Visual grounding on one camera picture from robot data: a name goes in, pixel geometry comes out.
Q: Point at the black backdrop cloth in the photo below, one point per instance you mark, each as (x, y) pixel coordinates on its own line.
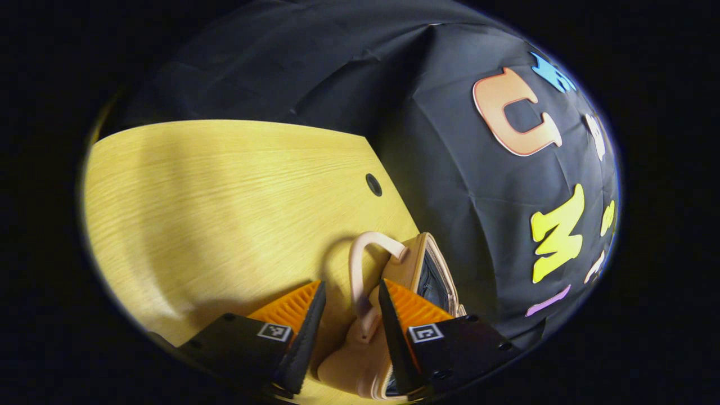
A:
(439, 169)

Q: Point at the pink suitcase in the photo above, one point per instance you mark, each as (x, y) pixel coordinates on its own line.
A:
(354, 365)

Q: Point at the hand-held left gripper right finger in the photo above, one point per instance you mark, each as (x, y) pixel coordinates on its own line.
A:
(396, 343)

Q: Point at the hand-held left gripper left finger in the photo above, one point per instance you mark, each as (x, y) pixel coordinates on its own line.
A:
(306, 343)

